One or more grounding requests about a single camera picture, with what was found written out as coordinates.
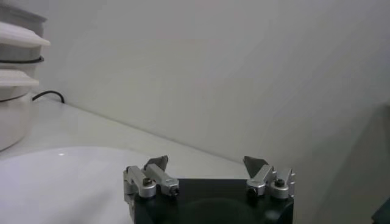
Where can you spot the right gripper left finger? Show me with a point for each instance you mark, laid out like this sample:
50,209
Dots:
163,181

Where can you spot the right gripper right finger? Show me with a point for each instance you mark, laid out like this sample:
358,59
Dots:
262,179

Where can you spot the large white plate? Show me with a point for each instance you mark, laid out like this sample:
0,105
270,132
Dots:
61,188

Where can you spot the white electric cooker pot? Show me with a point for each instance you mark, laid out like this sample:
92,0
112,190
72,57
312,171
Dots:
12,121

